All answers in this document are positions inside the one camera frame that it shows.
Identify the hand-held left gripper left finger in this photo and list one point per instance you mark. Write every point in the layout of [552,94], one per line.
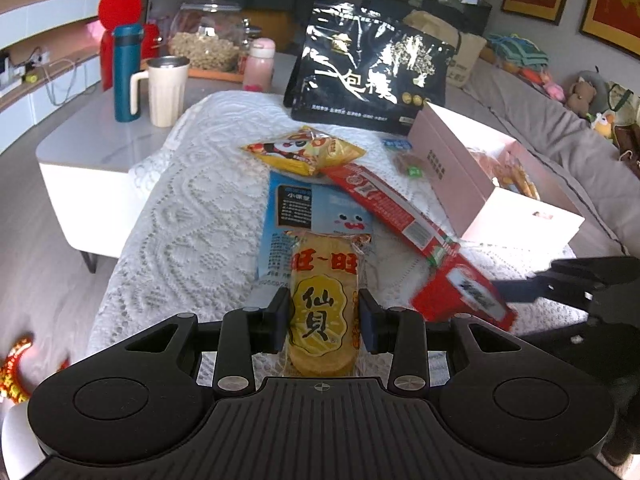
[278,320]

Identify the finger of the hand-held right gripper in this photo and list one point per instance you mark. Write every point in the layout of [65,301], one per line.
[520,291]
[555,330]

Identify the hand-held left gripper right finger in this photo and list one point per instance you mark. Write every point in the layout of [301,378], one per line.
[370,322]

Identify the yellow rice cracker packet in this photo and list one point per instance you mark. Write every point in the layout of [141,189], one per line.
[320,320]

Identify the long red box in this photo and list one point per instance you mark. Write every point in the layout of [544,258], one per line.
[400,215]

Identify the pink cardboard box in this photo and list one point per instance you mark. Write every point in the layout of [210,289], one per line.
[465,180]

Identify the light blue snack packet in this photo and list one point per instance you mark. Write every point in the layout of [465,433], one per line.
[345,215]

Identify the white lace tablecloth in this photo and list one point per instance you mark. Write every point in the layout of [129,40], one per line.
[200,210]

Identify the small green label packet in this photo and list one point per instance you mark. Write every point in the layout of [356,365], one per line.
[410,165]

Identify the grey sofa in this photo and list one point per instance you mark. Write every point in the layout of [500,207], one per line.
[550,130]

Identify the yellow cartoon face snack packet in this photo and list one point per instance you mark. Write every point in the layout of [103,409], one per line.
[305,152]

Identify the brown bag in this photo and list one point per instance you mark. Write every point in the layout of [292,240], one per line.
[629,150]

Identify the small blue packet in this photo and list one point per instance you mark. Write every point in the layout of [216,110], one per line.
[397,145]

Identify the yellow stuffed toy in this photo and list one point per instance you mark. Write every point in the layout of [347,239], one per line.
[604,122]

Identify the pink stuffed toy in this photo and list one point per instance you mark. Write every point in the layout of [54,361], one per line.
[555,91]

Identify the grey stuffed toy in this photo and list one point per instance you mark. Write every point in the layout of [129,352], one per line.
[585,92]

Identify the white and green bag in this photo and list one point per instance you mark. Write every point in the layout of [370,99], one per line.
[622,102]

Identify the pile of colourful clothes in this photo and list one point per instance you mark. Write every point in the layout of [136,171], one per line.
[517,50]

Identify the beige tote bag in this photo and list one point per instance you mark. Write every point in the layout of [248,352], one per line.
[470,55]

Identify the large black snack bag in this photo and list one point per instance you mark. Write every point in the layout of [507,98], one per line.
[365,70]

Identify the wooden tray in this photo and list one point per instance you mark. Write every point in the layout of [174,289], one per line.
[215,75]

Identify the pink bottle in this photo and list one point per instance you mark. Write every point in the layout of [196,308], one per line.
[259,67]

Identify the grey top coffee table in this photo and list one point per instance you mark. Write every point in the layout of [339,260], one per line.
[100,140]

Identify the red and yellow knotted ornament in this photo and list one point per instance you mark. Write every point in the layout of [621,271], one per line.
[20,370]

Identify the teal thermos bottle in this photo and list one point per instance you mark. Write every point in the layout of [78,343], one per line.
[127,80]

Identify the glass dome jar of nuts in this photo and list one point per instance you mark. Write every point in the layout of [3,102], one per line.
[207,35]

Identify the red kettle with round lid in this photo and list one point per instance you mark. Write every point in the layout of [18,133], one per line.
[120,7]

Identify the white media cabinet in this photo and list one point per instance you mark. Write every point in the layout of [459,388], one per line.
[45,25]

